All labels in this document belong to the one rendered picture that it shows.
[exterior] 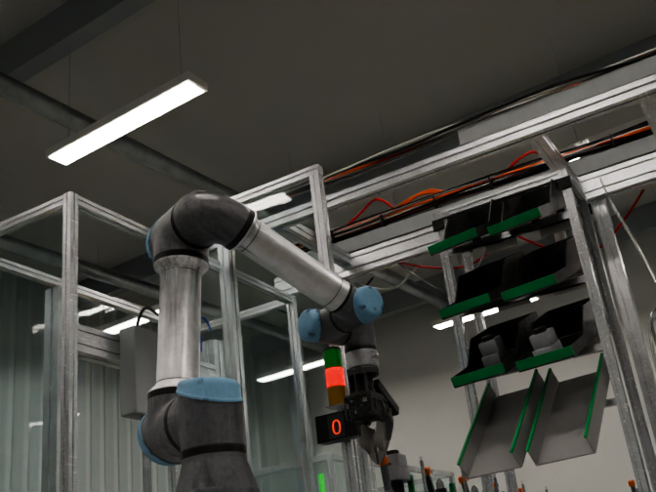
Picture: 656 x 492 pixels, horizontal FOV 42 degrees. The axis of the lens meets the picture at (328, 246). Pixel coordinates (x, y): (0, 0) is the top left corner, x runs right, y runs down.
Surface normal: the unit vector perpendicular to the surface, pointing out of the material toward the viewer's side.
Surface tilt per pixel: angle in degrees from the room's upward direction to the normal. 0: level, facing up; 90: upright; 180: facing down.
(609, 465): 90
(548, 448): 45
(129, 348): 90
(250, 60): 180
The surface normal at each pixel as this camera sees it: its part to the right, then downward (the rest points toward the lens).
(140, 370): 0.86, -0.29
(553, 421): -0.54, -0.81
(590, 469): -0.56, -0.28
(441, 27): 0.11, 0.91
